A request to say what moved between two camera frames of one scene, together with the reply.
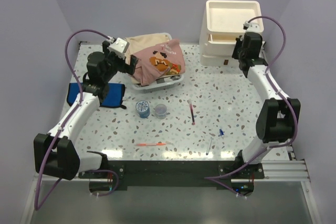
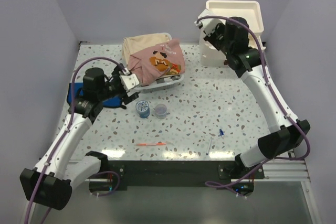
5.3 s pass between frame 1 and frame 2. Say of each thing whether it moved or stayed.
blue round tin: stayed
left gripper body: moved
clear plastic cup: stayed
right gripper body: moved
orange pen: stayed
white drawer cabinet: stayed
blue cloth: stayed
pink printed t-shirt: stayed
